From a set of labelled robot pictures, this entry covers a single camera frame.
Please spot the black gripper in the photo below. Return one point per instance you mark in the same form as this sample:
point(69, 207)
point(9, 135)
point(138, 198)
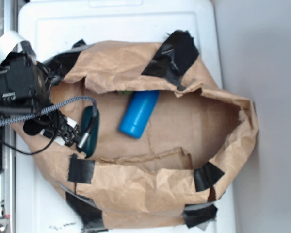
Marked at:
point(64, 130)

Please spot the dark green plastic pickle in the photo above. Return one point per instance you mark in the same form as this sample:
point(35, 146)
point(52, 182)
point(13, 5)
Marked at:
point(91, 143)

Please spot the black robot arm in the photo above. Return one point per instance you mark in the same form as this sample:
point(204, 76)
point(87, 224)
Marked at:
point(25, 86)

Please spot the green plush frog toy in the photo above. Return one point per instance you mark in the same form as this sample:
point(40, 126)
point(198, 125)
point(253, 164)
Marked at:
point(124, 92)

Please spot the blue plastic bottle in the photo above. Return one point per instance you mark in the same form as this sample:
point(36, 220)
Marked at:
point(138, 113)

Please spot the brown paper bag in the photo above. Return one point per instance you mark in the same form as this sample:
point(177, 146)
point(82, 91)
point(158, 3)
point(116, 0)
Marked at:
point(195, 143)

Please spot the white plastic bin lid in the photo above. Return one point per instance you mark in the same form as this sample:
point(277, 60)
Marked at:
point(53, 26)

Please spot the aluminium frame rail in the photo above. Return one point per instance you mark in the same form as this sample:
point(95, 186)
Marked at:
point(8, 20)

